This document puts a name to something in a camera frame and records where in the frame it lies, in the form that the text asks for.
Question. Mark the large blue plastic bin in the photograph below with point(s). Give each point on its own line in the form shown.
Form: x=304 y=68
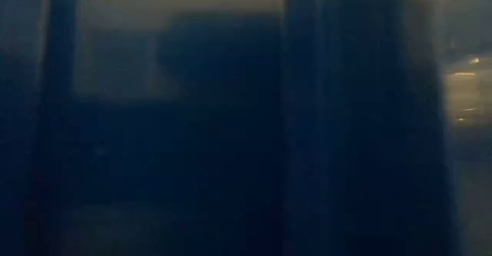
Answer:
x=346 y=133

